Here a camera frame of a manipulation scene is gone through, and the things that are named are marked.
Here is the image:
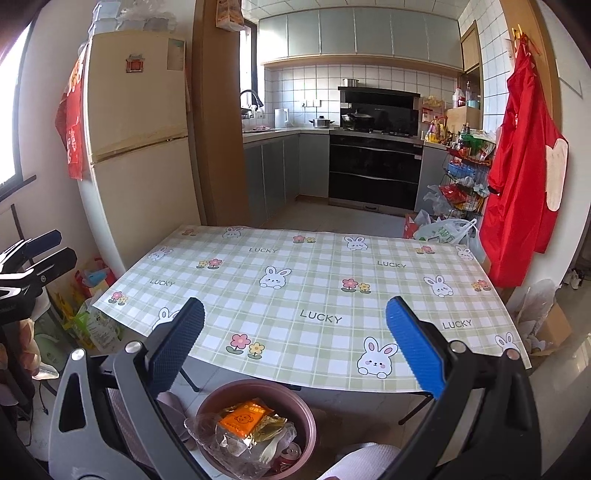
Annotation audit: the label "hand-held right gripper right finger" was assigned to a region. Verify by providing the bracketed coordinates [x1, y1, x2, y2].
[385, 296, 541, 480]

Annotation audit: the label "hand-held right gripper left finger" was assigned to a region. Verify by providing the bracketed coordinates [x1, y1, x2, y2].
[48, 296, 206, 480]

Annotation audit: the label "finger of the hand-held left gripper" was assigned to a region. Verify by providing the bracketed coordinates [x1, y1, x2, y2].
[0, 247, 78, 296]
[0, 229, 63, 268]

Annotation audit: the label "clear plastic container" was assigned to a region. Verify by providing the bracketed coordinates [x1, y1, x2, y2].
[185, 411, 296, 480]

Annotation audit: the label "orange snack packet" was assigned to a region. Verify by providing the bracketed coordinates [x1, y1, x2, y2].
[218, 401, 271, 437]

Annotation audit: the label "gold foil wrapper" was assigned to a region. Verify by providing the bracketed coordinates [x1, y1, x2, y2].
[252, 413, 289, 444]

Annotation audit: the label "pink plastic trash bin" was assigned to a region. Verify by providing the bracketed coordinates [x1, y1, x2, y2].
[196, 379, 318, 478]

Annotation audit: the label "white plastic fork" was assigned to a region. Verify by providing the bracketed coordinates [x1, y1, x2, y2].
[257, 431, 283, 464]

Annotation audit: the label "pile of colourful bags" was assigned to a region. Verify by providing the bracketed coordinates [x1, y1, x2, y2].
[46, 256, 123, 354]

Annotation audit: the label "beige refrigerator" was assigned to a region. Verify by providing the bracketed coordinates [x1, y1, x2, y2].
[76, 32, 206, 278]

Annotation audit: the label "red printed cloth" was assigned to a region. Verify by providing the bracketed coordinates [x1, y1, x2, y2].
[54, 44, 90, 181]

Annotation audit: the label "white printed shopping bag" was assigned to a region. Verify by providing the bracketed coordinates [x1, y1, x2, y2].
[413, 218, 478, 245]

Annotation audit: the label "checked bunny tablecloth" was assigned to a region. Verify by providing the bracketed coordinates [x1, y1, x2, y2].
[92, 224, 532, 393]

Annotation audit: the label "cardboard box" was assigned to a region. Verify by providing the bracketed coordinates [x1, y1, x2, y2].
[526, 300, 573, 356]

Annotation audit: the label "clear plastic bag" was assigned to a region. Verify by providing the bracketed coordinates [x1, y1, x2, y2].
[422, 185, 451, 215]

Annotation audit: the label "narrow grey lower cabinet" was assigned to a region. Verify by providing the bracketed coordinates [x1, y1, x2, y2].
[414, 141, 451, 213]

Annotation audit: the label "black built-in oven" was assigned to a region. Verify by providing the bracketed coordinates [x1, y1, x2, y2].
[329, 129, 424, 215]

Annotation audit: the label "red apron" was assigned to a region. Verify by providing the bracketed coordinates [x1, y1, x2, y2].
[479, 41, 570, 288]

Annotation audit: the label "grey lower cabinets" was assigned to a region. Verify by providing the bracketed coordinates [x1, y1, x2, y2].
[243, 129, 331, 222]

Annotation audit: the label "grey cabinets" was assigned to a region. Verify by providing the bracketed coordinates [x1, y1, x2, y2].
[259, 7, 464, 72]
[243, 129, 331, 222]

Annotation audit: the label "group of condiment bottles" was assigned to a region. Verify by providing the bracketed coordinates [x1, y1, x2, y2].
[420, 80, 483, 144]

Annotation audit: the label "paper note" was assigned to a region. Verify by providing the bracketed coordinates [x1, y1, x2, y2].
[167, 39, 186, 72]

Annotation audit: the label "black range hood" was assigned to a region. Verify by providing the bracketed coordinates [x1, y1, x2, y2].
[339, 86, 422, 137]

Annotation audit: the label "clear storage boxes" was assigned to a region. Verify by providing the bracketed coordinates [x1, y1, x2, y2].
[90, 0, 178, 35]

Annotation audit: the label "kitchen faucet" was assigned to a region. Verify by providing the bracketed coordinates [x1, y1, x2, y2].
[239, 89, 265, 121]

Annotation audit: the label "orange carton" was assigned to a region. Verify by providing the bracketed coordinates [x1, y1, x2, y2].
[215, 0, 247, 31]

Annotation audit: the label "grey upper cabinets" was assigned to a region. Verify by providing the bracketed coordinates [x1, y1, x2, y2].
[259, 7, 464, 72]

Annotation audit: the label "dark window frame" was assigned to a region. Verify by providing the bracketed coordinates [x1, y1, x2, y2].
[0, 23, 38, 199]

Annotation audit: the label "black wire rack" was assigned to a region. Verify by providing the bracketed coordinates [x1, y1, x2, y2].
[441, 131, 497, 220]

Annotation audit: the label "wooden wall cabinet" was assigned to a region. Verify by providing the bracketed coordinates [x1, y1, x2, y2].
[460, 21, 483, 109]

